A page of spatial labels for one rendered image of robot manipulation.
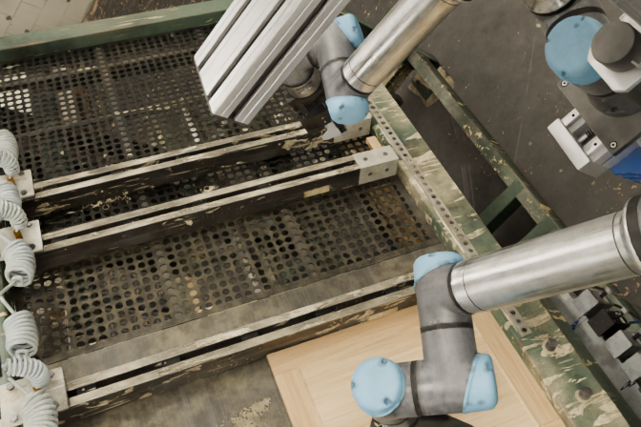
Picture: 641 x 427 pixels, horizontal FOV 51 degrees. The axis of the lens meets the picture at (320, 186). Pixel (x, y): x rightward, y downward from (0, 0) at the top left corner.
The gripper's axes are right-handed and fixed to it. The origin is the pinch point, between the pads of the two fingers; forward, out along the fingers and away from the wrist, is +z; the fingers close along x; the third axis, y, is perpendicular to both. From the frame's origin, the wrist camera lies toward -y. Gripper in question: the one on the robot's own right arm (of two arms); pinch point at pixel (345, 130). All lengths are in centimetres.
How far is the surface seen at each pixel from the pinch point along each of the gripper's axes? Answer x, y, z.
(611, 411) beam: 72, -23, 43
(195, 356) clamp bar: 31, 54, 8
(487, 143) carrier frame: -45, -40, 107
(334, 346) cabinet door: 37, 27, 24
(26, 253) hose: 2, 77, -18
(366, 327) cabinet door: 34.6, 18.4, 28.7
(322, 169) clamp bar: -15.5, 13.2, 30.4
